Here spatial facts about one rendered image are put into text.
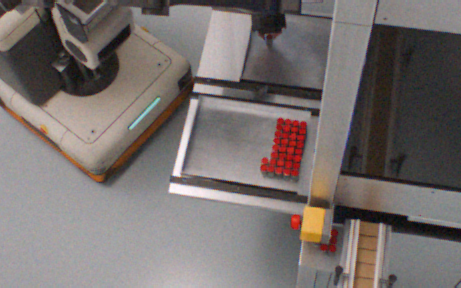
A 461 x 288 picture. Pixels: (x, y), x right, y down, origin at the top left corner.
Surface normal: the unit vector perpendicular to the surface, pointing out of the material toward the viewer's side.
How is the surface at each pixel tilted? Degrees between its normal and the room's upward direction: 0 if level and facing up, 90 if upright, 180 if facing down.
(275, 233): 0
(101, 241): 0
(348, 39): 90
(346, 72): 90
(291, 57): 0
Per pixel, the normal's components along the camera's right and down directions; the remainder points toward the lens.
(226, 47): -0.04, -0.45
